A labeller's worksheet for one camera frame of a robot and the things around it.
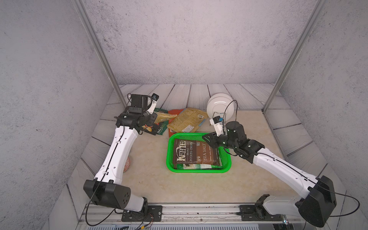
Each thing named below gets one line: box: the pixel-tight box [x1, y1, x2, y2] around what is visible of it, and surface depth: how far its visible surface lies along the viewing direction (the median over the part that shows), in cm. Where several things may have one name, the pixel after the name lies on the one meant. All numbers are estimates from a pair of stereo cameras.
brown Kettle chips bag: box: [172, 138, 221, 166], surface depth 89 cm
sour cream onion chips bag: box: [141, 111, 178, 136], surface depth 106 cm
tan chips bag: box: [166, 107, 209, 133], surface depth 113 cm
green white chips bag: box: [173, 163, 224, 170], surface depth 86 cm
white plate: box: [206, 92, 235, 121], surface depth 107 cm
